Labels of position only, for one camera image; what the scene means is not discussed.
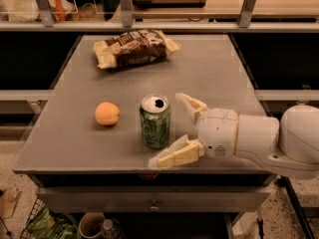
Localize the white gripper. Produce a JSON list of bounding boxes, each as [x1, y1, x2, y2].
[[148, 93, 238, 169]]

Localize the green soda can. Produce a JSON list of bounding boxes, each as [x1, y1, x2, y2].
[[140, 94, 170, 149]]

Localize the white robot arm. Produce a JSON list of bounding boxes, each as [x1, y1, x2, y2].
[[149, 93, 319, 180]]

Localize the orange fruit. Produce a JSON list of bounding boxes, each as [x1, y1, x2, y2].
[[95, 102, 120, 125]]

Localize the brown chip bag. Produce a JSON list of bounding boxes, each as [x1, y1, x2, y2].
[[93, 29, 181, 69]]

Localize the plastic bottle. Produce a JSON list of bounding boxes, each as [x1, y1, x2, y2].
[[101, 219, 123, 239]]

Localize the paper cup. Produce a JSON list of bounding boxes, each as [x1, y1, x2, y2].
[[79, 212, 105, 239]]

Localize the grey table drawer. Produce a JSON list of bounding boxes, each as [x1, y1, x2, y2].
[[37, 186, 270, 213]]

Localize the green bag in basket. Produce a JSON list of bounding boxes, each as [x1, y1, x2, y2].
[[26, 206, 78, 239]]

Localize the metal railing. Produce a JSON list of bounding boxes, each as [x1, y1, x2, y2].
[[0, 0, 319, 33]]

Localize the brown paper bag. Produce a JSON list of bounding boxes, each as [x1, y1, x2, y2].
[[0, 187, 21, 219]]

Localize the orange white bag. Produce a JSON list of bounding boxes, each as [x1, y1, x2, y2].
[[2, 0, 78, 22]]

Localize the wire basket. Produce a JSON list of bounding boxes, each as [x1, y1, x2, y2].
[[19, 198, 44, 239]]

